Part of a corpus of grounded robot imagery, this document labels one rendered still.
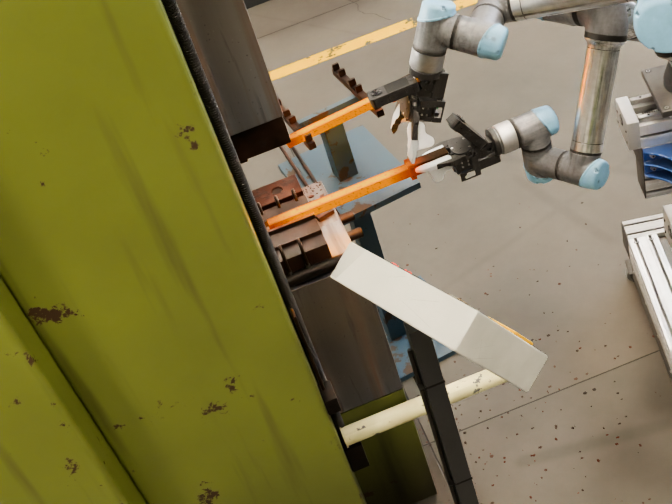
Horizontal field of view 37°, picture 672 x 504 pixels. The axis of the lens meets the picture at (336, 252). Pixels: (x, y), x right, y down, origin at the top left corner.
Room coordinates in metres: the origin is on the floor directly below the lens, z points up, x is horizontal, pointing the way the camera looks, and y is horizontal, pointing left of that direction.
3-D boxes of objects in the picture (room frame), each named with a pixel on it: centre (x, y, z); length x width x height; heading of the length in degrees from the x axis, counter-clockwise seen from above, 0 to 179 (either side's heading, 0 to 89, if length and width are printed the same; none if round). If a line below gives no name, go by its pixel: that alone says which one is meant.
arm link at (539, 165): (1.96, -0.56, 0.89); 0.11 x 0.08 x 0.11; 35
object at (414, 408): (1.57, -0.09, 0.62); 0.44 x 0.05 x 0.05; 94
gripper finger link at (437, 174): (1.94, -0.29, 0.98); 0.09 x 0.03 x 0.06; 97
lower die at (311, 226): (1.90, 0.23, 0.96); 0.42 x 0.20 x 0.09; 94
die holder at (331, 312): (1.95, 0.24, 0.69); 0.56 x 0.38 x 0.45; 94
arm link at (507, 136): (1.97, -0.47, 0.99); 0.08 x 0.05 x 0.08; 4
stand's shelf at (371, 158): (2.45, -0.10, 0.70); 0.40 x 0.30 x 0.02; 12
